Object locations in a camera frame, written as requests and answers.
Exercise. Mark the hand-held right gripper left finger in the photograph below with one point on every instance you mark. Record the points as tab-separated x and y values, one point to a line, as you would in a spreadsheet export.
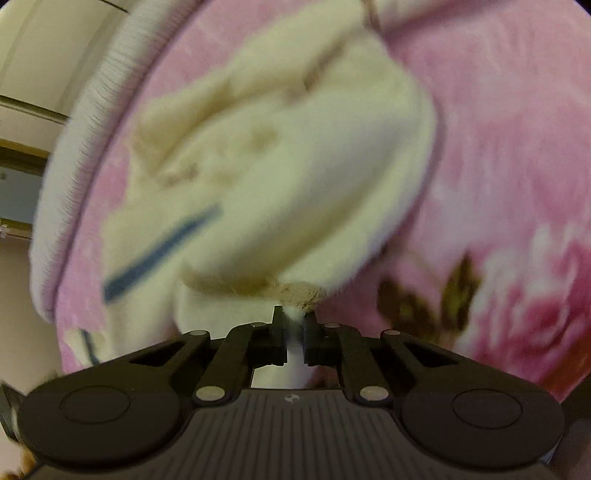
279	339

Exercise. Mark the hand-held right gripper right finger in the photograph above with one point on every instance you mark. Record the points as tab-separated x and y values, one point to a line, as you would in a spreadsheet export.
308	342

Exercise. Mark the cream knit sweater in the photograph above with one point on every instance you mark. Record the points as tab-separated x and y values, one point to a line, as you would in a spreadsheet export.
300	184

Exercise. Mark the white bedding edge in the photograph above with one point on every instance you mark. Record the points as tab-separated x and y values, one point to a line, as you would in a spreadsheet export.
83	138

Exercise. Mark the pink floral blanket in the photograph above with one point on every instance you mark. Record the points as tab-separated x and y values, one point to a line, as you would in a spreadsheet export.
508	138

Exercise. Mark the wooden window frame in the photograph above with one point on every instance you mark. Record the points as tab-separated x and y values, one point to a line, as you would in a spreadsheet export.
21	159

